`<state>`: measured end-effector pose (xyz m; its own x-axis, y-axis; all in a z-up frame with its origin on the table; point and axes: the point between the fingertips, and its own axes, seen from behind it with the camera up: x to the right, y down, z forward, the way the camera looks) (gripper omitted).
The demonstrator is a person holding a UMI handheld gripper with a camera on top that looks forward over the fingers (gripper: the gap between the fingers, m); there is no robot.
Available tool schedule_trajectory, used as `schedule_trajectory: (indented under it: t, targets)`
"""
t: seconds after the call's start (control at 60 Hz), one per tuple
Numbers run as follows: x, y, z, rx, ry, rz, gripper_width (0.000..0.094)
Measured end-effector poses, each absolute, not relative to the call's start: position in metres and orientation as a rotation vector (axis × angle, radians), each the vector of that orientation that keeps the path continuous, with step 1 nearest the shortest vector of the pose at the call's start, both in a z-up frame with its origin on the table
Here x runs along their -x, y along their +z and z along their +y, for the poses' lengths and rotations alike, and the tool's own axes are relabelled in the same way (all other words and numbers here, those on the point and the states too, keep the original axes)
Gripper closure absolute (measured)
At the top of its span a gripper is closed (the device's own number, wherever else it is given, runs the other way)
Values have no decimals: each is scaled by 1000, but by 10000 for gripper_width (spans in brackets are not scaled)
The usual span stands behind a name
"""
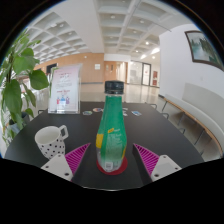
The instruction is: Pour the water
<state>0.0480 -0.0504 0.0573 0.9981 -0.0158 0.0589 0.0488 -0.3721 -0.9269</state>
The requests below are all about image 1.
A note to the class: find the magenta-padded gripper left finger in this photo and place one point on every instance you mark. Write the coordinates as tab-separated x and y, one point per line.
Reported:
56	166

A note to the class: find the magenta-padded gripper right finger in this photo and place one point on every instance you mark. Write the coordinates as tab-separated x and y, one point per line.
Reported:
165	168

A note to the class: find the green plastic drink bottle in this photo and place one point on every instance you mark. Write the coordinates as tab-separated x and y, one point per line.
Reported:
111	133

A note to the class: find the white mug with black dots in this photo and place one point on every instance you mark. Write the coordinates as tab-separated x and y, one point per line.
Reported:
50	141

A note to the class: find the flat round red coaster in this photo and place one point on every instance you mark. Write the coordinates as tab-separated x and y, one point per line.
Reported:
122	168

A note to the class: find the round green sticker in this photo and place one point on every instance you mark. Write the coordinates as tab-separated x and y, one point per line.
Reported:
87	113

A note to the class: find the blue rectangular card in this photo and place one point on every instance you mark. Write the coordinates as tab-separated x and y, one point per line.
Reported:
136	113

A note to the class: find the round colourful sticker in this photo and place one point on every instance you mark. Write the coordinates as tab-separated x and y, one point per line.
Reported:
97	109

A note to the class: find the small white card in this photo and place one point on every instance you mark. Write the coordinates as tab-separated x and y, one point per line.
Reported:
125	109

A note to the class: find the green leafy potted plant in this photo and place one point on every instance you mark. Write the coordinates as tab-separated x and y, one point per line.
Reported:
15	90

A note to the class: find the glass double door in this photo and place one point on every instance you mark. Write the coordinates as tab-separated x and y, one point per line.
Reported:
146	75

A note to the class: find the recessed ceiling lights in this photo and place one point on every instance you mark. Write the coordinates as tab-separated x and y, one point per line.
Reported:
155	50

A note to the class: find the framed landscape painting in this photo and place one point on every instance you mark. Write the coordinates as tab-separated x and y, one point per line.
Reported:
204	48

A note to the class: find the long white wall bench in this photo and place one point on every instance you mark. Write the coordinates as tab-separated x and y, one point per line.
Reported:
200	106

